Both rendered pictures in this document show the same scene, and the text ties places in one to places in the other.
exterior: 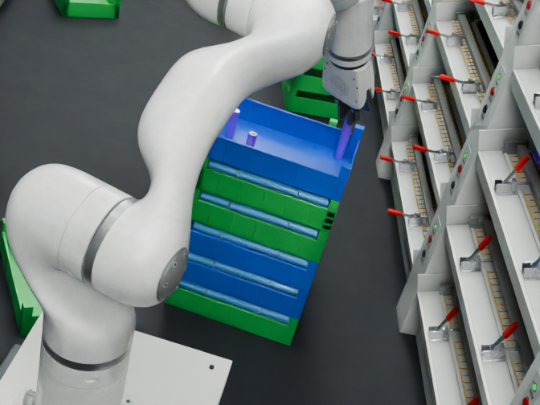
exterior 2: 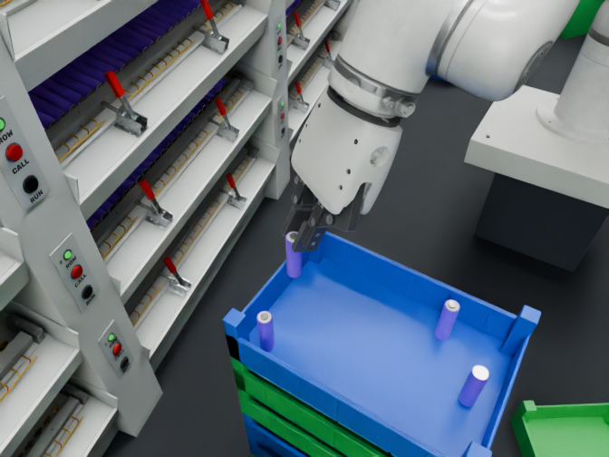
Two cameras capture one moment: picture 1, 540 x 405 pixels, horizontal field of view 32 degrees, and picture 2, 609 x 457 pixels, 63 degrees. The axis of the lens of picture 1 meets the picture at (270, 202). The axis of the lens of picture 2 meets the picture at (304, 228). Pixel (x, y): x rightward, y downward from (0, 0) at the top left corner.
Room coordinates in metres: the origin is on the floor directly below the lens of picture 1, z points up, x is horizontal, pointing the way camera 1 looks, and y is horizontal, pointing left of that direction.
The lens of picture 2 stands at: (2.05, 0.08, 0.95)
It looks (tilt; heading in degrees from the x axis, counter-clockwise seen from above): 46 degrees down; 208
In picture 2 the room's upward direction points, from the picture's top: straight up
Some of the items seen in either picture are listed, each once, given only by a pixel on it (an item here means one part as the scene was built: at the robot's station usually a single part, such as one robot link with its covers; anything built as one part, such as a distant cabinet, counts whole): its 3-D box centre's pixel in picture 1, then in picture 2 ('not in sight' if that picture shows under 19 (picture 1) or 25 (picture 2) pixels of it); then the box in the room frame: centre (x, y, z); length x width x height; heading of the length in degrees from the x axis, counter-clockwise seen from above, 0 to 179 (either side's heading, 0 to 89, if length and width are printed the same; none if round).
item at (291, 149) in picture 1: (284, 140); (379, 335); (1.73, 0.01, 0.44); 0.30 x 0.20 x 0.08; 86
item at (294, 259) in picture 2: (347, 125); (294, 254); (1.73, -0.11, 0.52); 0.02 x 0.02 x 0.06
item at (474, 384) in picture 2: (232, 123); (473, 386); (1.74, 0.12, 0.44); 0.02 x 0.02 x 0.06
